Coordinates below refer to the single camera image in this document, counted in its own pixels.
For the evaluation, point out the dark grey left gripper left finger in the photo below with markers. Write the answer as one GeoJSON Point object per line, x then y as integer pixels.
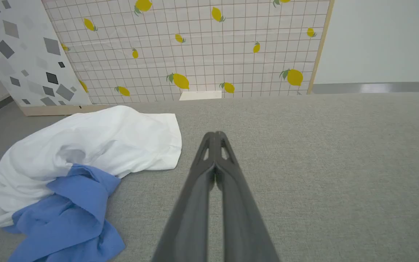
{"type": "Point", "coordinates": [191, 203]}

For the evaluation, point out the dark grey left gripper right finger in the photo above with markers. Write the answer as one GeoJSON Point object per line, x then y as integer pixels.
{"type": "Point", "coordinates": [242, 218]}

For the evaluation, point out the white and blue raglan shirt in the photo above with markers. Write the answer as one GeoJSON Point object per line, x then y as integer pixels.
{"type": "Point", "coordinates": [96, 142]}

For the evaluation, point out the small cream flat block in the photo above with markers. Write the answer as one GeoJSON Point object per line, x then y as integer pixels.
{"type": "Point", "coordinates": [200, 95]}

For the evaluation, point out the grey fabric covered surface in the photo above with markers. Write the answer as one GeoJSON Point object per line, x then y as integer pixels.
{"type": "Point", "coordinates": [340, 163]}

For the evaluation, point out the lemon print grid panel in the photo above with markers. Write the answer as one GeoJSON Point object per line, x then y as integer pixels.
{"type": "Point", "coordinates": [202, 54]}

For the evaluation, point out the light wooden base strip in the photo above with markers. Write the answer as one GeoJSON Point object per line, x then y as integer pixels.
{"type": "Point", "coordinates": [60, 110]}

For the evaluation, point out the grey terrazzo pattern panel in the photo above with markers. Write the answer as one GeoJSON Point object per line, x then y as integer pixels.
{"type": "Point", "coordinates": [24, 47]}

